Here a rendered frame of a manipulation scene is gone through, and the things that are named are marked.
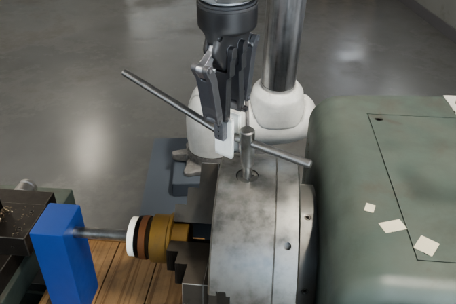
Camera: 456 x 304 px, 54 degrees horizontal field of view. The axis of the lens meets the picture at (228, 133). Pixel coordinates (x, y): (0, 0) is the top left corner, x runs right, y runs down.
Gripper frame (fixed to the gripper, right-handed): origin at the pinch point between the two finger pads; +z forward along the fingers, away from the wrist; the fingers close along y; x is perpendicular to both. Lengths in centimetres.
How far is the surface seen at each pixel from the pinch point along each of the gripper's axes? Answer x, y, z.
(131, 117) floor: -182, -147, 144
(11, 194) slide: -56, 8, 35
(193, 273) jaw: 1.8, 12.3, 17.7
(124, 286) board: -20.5, 8.7, 42.2
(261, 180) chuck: 5.8, -0.3, 6.7
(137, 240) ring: -11.3, 10.8, 20.1
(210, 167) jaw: -6.1, -3.7, 12.1
